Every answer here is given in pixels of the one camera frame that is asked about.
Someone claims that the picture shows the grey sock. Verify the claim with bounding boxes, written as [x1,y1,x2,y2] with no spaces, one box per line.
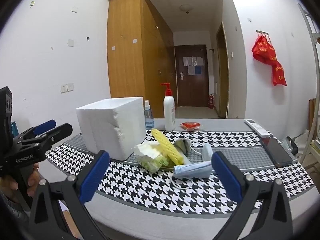
[173,139,192,155]

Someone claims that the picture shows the wooden wardrobe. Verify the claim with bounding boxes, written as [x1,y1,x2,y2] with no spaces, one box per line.
[107,0,178,120]

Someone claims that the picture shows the wide white paper notice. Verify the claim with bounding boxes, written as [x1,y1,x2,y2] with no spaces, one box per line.
[183,57,204,67]

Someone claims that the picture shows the red snack packet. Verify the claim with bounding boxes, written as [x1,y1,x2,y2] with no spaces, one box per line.
[179,121,201,131]

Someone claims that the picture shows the white foam box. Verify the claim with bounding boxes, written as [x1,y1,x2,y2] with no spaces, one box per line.
[76,96,146,161]

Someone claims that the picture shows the person's left hand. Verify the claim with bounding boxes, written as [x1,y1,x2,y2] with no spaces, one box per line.
[0,163,42,203]

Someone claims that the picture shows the houndstooth table mat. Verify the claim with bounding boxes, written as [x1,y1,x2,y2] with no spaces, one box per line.
[46,129,314,215]

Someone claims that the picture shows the black smartphone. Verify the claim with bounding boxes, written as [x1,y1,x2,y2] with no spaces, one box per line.
[259,137,293,168]

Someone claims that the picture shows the white remote control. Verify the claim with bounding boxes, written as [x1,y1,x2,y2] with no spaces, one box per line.
[244,119,271,137]

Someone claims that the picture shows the white charger with cable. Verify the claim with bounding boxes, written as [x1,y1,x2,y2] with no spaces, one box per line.
[190,141,214,162]

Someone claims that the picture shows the white red-pump lotion bottle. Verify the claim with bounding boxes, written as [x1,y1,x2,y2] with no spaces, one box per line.
[160,83,176,132]

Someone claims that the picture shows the black strap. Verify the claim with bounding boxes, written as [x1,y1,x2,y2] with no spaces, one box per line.
[286,136,298,155]

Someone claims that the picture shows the yellow sponge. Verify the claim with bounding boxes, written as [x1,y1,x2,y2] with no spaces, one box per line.
[151,128,184,165]

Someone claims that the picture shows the person's left forearm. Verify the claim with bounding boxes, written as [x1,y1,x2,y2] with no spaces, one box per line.
[0,192,32,233]

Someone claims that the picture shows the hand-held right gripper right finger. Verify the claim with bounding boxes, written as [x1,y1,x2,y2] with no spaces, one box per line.
[211,151,293,240]

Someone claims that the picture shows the crumpled red plastic bag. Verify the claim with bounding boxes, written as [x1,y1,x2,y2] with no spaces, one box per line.
[252,34,278,64]

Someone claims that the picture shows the wooden boards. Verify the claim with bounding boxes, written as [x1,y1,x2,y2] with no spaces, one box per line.
[309,99,317,133]

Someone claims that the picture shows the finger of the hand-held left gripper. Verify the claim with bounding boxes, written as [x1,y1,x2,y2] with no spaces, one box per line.
[14,119,57,140]
[18,123,73,153]

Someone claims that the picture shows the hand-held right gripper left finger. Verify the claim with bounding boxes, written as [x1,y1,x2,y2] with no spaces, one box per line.
[28,150,110,240]

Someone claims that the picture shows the white bunk bed frame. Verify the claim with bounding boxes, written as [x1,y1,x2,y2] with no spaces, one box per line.
[297,3,320,165]

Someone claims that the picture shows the dark brown entrance door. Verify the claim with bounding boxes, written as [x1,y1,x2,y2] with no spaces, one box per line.
[174,44,209,107]

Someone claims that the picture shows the narrow red plastic bag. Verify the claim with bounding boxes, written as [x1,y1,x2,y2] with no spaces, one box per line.
[271,61,287,86]

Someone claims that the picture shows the clear blue spray bottle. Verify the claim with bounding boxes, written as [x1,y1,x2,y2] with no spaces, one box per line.
[144,100,155,130]

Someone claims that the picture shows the green floral tissue pack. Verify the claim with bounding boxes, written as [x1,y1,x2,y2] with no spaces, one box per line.
[134,140,175,173]

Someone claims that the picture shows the blue-white tube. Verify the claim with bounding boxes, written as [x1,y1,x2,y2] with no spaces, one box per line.
[170,160,215,190]

